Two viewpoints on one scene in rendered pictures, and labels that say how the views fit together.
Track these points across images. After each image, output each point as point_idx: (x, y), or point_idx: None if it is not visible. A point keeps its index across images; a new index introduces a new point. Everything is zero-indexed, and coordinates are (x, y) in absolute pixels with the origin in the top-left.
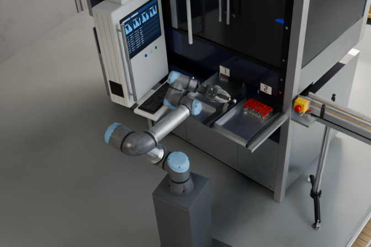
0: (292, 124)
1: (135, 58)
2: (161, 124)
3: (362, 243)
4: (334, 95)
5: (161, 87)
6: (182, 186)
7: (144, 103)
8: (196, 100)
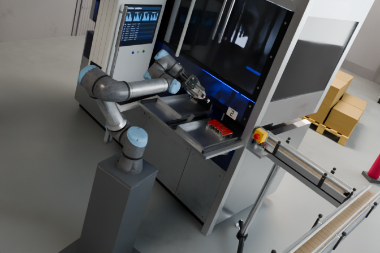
0: (244, 155)
1: (123, 48)
2: (139, 82)
3: None
4: (289, 138)
5: None
6: (132, 163)
7: None
8: (165, 104)
